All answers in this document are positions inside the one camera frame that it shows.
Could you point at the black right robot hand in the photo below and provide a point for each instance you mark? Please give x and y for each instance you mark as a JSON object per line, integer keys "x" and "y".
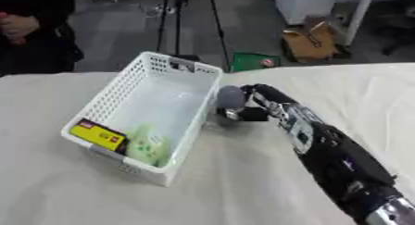
{"x": 258, "y": 110}

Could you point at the grey round object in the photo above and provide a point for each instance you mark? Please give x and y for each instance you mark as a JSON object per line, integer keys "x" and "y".
{"x": 231, "y": 96}

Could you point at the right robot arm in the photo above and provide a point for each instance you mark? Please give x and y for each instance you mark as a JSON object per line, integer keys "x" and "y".
{"x": 337, "y": 154}

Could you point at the green box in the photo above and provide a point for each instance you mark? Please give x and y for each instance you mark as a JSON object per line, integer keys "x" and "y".
{"x": 254, "y": 61}

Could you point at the tan cardboard box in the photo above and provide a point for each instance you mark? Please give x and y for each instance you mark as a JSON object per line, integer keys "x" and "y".
{"x": 310, "y": 41}

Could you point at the yellow and black box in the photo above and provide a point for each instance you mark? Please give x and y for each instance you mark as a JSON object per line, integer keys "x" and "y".
{"x": 100, "y": 135}

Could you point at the white plastic basket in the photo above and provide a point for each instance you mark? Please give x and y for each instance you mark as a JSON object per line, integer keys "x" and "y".
{"x": 148, "y": 111}

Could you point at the black tripod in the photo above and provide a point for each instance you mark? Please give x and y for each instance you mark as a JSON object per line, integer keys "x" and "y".
{"x": 183, "y": 22}

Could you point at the white cabinet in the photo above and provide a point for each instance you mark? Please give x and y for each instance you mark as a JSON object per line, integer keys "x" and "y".
{"x": 305, "y": 3}

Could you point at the pale green game controller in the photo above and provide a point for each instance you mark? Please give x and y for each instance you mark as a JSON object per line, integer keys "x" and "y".
{"x": 147, "y": 146}

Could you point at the person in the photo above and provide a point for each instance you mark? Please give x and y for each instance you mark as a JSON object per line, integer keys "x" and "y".
{"x": 35, "y": 31}

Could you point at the person's hand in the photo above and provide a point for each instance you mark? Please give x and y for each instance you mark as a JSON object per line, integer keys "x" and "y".
{"x": 16, "y": 26}

